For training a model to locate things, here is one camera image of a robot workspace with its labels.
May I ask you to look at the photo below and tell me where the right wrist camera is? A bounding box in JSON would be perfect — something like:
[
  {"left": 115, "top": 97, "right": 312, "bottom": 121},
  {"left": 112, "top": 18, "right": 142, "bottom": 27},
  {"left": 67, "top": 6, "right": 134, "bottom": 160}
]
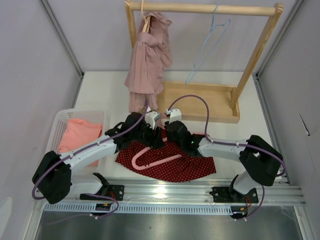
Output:
[{"left": 165, "top": 108, "right": 182, "bottom": 124}]

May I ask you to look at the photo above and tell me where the blue plastic hanger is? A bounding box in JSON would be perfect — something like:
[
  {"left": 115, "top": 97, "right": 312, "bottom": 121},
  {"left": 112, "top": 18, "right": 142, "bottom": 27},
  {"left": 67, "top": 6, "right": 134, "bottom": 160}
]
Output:
[{"left": 184, "top": 3, "right": 231, "bottom": 86}]

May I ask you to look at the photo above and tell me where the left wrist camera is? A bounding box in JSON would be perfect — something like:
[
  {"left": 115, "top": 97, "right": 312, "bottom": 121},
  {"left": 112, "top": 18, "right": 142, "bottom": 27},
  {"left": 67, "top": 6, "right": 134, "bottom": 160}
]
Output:
[{"left": 144, "top": 106, "right": 161, "bottom": 130}]

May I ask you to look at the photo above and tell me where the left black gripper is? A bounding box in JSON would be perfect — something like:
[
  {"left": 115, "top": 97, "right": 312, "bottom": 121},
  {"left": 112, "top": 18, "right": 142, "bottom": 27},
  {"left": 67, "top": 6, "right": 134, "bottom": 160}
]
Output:
[{"left": 130, "top": 120, "right": 165, "bottom": 150}]

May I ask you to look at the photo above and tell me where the pink skirt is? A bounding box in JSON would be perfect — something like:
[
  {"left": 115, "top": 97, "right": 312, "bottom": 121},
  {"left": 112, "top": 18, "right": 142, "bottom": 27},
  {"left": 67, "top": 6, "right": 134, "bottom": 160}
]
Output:
[{"left": 124, "top": 11, "right": 172, "bottom": 112}]

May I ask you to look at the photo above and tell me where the white plastic basket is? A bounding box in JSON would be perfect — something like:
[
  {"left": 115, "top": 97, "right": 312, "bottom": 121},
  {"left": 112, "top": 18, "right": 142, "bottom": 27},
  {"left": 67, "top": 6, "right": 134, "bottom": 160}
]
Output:
[{"left": 43, "top": 109, "right": 106, "bottom": 176}]

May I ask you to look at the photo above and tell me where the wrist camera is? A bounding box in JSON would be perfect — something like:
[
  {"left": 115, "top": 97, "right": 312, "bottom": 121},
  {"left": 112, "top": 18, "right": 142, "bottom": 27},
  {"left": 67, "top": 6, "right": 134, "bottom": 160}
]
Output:
[
  {"left": 165, "top": 108, "right": 182, "bottom": 124},
  {"left": 144, "top": 106, "right": 161, "bottom": 130}
]

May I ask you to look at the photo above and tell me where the aluminium mounting rail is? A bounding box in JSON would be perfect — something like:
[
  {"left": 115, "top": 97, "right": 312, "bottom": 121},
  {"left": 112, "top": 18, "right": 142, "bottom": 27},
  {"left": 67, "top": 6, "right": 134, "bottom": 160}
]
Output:
[{"left": 33, "top": 175, "right": 306, "bottom": 216}]

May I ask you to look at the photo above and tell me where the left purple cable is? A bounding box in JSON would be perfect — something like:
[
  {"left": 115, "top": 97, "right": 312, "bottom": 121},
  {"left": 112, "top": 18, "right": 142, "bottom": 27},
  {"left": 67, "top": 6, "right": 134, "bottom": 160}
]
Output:
[{"left": 31, "top": 99, "right": 153, "bottom": 221}]

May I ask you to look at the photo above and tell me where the pink plastic hanger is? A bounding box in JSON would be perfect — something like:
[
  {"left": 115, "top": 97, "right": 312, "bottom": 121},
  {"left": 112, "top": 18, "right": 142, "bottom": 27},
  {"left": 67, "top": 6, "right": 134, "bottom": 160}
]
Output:
[{"left": 131, "top": 112, "right": 208, "bottom": 172}]

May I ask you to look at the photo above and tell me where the beige plastic hanger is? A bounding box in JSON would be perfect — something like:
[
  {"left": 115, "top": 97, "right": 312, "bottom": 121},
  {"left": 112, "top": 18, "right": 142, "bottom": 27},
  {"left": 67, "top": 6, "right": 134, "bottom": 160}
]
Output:
[{"left": 140, "top": 0, "right": 151, "bottom": 33}]

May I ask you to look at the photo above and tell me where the wooden clothes rack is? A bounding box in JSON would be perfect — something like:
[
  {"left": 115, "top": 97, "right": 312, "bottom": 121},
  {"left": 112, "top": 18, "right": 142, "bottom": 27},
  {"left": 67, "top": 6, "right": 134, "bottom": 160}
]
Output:
[{"left": 125, "top": 0, "right": 284, "bottom": 124}]

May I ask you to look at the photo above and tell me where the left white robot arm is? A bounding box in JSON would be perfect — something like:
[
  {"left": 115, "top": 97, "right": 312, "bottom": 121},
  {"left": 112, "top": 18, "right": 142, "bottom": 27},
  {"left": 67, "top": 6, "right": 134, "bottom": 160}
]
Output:
[{"left": 31, "top": 111, "right": 164, "bottom": 204}]

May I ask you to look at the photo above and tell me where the salmon pink cloth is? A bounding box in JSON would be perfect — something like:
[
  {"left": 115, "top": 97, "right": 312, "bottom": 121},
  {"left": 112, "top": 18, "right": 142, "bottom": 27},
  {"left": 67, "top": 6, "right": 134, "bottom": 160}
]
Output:
[{"left": 58, "top": 118, "right": 103, "bottom": 154}]

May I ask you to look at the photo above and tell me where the red polka dot cloth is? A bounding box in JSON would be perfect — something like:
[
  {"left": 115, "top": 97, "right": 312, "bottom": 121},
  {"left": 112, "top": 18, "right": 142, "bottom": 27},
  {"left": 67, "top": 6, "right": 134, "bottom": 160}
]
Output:
[{"left": 115, "top": 131, "right": 217, "bottom": 183}]

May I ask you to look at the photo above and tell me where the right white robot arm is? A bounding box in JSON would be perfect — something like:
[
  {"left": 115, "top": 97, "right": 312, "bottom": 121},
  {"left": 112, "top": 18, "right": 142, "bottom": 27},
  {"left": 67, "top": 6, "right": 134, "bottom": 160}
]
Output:
[{"left": 165, "top": 121, "right": 285, "bottom": 203}]

